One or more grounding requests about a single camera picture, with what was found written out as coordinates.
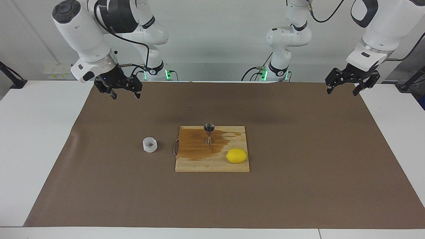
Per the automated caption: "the white yellow power strip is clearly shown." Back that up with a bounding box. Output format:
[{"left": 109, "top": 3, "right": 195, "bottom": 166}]
[{"left": 43, "top": 64, "right": 73, "bottom": 80}]

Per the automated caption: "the black left base cable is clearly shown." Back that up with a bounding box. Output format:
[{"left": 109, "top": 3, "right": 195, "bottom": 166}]
[{"left": 241, "top": 51, "right": 273, "bottom": 81}]

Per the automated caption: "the clear plastic cup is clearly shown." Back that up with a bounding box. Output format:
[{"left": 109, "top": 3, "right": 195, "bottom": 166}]
[{"left": 142, "top": 137, "right": 158, "bottom": 153}]

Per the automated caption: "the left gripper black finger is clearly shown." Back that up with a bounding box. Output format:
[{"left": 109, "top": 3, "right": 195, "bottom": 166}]
[
  {"left": 352, "top": 71, "right": 382, "bottom": 97},
  {"left": 325, "top": 68, "right": 346, "bottom": 95}
]

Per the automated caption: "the steel jigger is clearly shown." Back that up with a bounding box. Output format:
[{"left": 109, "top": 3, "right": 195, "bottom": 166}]
[{"left": 204, "top": 123, "right": 215, "bottom": 146}]

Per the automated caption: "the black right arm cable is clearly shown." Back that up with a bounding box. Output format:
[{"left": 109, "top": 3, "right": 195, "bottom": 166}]
[{"left": 94, "top": 0, "right": 149, "bottom": 78}]

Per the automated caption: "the brown table mat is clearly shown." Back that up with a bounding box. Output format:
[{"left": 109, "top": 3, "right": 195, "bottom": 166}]
[{"left": 24, "top": 81, "right": 425, "bottom": 229}]

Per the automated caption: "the yellow lemon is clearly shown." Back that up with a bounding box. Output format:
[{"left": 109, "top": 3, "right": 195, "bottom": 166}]
[{"left": 226, "top": 148, "right": 248, "bottom": 164}]

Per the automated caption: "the black clamp stand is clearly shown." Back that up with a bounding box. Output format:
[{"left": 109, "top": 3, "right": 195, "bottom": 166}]
[
  {"left": 398, "top": 66, "right": 425, "bottom": 92},
  {"left": 0, "top": 61, "right": 28, "bottom": 89}
]

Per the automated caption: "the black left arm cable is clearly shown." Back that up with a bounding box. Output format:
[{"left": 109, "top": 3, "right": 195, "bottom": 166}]
[{"left": 307, "top": 0, "right": 425, "bottom": 61}]

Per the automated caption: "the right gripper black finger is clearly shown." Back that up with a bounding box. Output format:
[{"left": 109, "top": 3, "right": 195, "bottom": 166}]
[
  {"left": 128, "top": 75, "right": 143, "bottom": 99},
  {"left": 94, "top": 79, "right": 118, "bottom": 100}
]

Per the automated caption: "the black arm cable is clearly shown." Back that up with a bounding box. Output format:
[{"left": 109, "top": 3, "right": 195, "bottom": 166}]
[
  {"left": 94, "top": 0, "right": 149, "bottom": 78},
  {"left": 307, "top": 0, "right": 425, "bottom": 61}
]

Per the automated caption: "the wooden cutting board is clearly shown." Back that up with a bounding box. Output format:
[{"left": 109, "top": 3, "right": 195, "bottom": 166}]
[{"left": 173, "top": 125, "right": 250, "bottom": 173}]

